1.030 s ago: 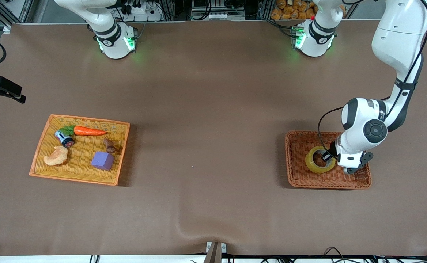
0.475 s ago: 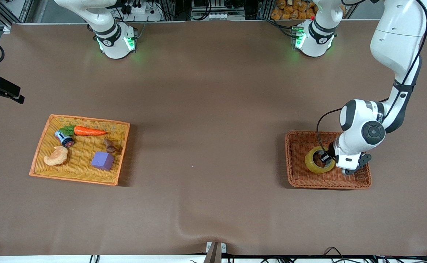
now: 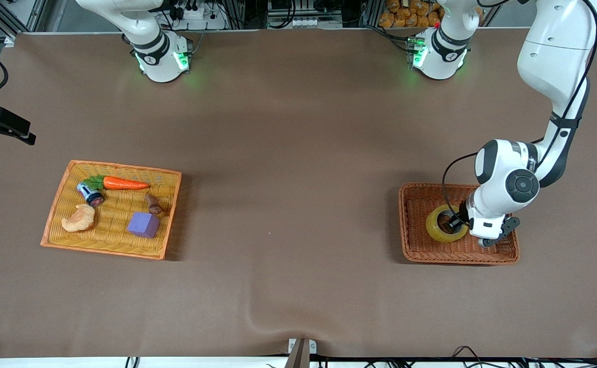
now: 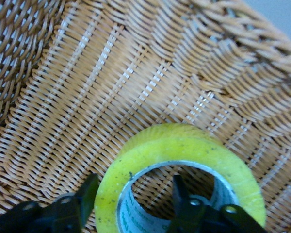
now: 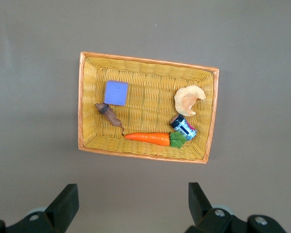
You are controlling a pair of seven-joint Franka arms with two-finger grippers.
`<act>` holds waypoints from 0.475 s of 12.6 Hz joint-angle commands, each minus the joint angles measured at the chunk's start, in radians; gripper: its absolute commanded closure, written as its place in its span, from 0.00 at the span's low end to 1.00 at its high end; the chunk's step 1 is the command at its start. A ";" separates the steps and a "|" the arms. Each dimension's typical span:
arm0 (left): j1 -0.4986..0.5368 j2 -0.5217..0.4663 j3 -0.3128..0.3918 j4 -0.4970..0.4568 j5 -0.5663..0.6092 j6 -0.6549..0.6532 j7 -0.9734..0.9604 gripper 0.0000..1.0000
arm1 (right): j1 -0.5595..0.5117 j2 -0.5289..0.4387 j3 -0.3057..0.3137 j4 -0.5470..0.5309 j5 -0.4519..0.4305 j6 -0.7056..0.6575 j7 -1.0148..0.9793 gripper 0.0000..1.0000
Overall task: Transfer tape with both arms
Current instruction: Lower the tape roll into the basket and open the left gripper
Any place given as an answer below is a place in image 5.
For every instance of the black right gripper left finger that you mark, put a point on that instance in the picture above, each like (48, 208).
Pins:
(63, 206)

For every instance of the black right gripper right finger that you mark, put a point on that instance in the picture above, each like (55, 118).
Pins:
(198, 206)

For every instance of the small blue white can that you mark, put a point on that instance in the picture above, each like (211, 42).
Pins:
(184, 128)

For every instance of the orange toy carrot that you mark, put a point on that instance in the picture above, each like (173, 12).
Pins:
(148, 138)

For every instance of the small brown mushroom toy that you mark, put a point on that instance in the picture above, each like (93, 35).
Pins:
(109, 114)

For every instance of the toy croissant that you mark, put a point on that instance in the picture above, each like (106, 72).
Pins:
(184, 99)

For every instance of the yellow woven tray orange rim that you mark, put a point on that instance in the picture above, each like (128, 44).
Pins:
(148, 109)

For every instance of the purple foam cube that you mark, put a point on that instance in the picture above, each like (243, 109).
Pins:
(116, 93)

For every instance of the brown table cloth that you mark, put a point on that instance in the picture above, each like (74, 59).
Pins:
(38, 48)

